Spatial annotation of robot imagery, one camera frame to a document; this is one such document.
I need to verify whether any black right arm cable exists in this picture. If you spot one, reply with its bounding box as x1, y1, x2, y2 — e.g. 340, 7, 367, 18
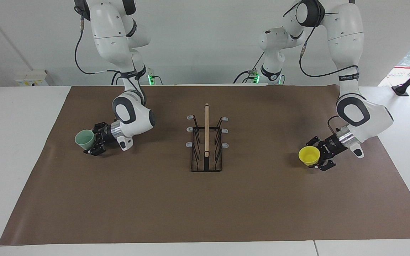
74, 5, 145, 103

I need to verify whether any white box with yellow label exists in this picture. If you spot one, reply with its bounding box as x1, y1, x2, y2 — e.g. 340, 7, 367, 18
15, 69, 50, 87

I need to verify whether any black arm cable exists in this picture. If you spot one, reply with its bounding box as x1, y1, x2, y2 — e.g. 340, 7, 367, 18
299, 25, 359, 78
74, 5, 145, 103

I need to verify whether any pale green plastic cup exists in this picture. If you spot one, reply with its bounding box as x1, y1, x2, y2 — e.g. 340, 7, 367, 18
75, 129, 95, 150

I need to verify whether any black left base cable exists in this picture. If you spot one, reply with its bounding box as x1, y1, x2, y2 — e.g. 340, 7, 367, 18
233, 53, 266, 84

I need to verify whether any yellow plastic cup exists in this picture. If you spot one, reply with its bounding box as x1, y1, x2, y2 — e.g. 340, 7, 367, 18
299, 146, 321, 166

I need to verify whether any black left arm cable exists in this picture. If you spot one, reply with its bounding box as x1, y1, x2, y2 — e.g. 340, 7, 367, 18
299, 25, 359, 78

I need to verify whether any black wire cup rack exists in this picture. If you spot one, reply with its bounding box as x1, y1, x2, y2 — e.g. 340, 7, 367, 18
186, 103, 229, 173

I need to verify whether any brown table mat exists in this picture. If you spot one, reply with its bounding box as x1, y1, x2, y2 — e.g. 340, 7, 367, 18
0, 85, 410, 246

